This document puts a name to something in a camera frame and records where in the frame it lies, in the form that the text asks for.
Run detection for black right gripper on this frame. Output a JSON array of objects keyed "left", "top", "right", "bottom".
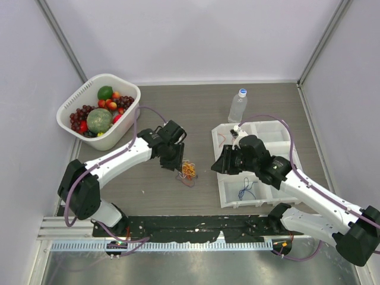
[{"left": 211, "top": 144, "right": 258, "bottom": 175}]

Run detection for colourful wire bundle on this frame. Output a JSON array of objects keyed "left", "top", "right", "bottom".
[{"left": 175, "top": 159, "right": 198, "bottom": 188}]

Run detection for blue wire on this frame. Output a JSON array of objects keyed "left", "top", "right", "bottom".
[{"left": 237, "top": 177, "right": 258, "bottom": 201}]

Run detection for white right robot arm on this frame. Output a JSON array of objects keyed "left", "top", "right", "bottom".
[{"left": 211, "top": 135, "right": 379, "bottom": 267}]

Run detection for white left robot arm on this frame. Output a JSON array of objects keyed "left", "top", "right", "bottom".
[{"left": 58, "top": 121, "right": 187, "bottom": 237}]

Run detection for white compartment tray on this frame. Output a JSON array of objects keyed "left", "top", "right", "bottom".
[{"left": 211, "top": 121, "right": 300, "bottom": 208}]

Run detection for clear plastic water bottle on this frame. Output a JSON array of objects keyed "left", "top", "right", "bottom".
[{"left": 227, "top": 88, "right": 248, "bottom": 123}]

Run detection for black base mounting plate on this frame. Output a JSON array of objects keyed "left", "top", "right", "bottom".
[{"left": 109, "top": 215, "right": 290, "bottom": 243}]

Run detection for red apple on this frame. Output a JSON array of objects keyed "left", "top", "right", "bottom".
[{"left": 113, "top": 114, "right": 122, "bottom": 124}]

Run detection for red yellow peaches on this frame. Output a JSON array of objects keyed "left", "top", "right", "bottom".
[{"left": 97, "top": 91, "right": 121, "bottom": 111}]

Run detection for green striped melon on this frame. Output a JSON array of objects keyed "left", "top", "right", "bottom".
[{"left": 87, "top": 108, "right": 113, "bottom": 133}]

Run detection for white plastic fruit basket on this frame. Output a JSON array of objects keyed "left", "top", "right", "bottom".
[{"left": 56, "top": 74, "right": 141, "bottom": 151}]

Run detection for green lime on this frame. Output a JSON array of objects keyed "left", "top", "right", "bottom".
[{"left": 97, "top": 85, "right": 113, "bottom": 100}]

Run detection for dark red grape bunch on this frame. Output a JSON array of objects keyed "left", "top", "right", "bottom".
[{"left": 69, "top": 105, "right": 95, "bottom": 134}]

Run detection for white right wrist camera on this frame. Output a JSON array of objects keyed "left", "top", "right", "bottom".
[{"left": 230, "top": 125, "right": 248, "bottom": 149}]

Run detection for purple robot cable left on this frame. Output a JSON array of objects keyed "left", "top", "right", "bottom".
[{"left": 64, "top": 106, "right": 170, "bottom": 257}]

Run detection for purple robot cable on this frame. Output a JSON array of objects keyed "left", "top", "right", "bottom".
[
  {"left": 237, "top": 114, "right": 380, "bottom": 262},
  {"left": 64, "top": 106, "right": 170, "bottom": 257}
]

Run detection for white slotted cable duct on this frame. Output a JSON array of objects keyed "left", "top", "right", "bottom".
[{"left": 50, "top": 239, "right": 273, "bottom": 252}]

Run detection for purple robot cable right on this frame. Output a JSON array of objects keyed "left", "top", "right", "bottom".
[{"left": 237, "top": 114, "right": 380, "bottom": 262}]

